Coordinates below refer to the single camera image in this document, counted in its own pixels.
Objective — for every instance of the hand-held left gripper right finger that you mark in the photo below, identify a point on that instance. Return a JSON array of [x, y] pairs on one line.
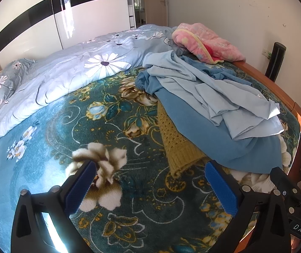
[[220, 187]]

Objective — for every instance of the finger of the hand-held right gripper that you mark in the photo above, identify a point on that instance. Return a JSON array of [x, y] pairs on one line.
[[282, 179]]

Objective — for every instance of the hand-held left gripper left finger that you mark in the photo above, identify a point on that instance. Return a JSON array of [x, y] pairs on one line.
[[80, 187]]

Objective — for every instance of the pale blue printed T-shirt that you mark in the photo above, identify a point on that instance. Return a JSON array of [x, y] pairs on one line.
[[219, 92]]

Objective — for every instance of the teal floral bed blanket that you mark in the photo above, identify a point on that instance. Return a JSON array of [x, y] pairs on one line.
[[140, 210]]

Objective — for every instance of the yellow knitted sweater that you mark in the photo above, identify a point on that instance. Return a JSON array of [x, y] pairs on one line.
[[174, 142]]

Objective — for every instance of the blue fleece garment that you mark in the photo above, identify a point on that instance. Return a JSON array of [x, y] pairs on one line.
[[192, 121]]

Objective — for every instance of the light blue floral duvet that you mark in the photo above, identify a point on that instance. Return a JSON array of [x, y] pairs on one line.
[[74, 66]]

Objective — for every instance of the light blue floral pillow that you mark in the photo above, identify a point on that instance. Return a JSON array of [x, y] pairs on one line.
[[16, 67]]

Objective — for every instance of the pink fleece blanket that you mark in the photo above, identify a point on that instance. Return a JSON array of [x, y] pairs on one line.
[[205, 39]]

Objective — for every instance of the white wardrobe with black stripe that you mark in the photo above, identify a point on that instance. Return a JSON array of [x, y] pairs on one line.
[[34, 31]]

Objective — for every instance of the beige room door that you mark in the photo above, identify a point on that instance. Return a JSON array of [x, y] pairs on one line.
[[155, 5]]

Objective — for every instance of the white wall socket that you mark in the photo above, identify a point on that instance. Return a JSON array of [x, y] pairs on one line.
[[265, 53]]

